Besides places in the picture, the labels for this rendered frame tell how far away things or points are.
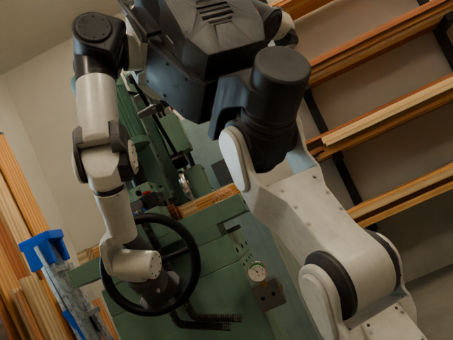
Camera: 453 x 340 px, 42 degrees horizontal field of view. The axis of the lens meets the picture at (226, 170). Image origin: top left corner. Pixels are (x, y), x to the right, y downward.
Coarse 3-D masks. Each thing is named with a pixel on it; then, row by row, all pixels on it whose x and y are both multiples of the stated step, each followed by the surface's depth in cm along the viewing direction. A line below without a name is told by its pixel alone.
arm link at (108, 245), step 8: (136, 232) 132; (104, 240) 131; (112, 240) 131; (120, 240) 130; (128, 240) 131; (104, 248) 133; (112, 248) 135; (120, 248) 139; (104, 256) 134; (112, 256) 135; (104, 264) 135; (112, 272) 136
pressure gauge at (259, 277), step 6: (252, 264) 173; (258, 264) 173; (264, 264) 172; (252, 270) 173; (258, 270) 173; (264, 270) 173; (252, 276) 173; (258, 276) 173; (264, 276) 172; (258, 282) 172; (264, 282) 174
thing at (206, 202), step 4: (232, 188) 197; (236, 188) 197; (236, 192) 197; (240, 192) 197; (212, 196) 197; (200, 200) 198; (204, 200) 198; (208, 200) 197; (196, 204) 198; (200, 204) 198; (204, 204) 198; (208, 204) 197; (200, 208) 198; (184, 216) 198; (96, 248) 200; (96, 252) 200; (96, 256) 200; (80, 264) 200
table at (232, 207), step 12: (216, 204) 182; (228, 204) 181; (240, 204) 181; (192, 216) 182; (204, 216) 182; (216, 216) 181; (228, 216) 181; (192, 228) 182; (204, 228) 181; (168, 240) 173; (180, 240) 179; (84, 264) 184; (96, 264) 184; (72, 276) 184; (84, 276) 184; (96, 276) 183
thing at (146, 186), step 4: (144, 184) 196; (148, 184) 196; (152, 184) 202; (136, 188) 196; (140, 188) 196; (144, 188) 196; (148, 188) 196; (152, 188) 199; (156, 188) 206; (132, 192) 196; (132, 196) 196; (136, 196) 196; (140, 196) 196
